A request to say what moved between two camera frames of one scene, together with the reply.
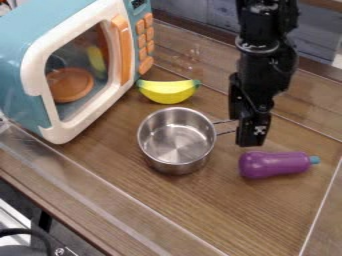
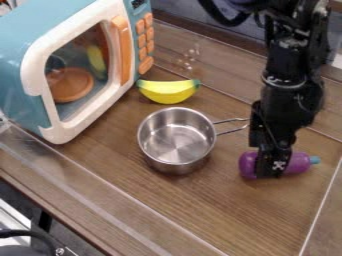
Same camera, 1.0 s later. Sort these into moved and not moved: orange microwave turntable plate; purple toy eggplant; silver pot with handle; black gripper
Moved: black gripper
Not moved: purple toy eggplant; orange microwave turntable plate; silver pot with handle
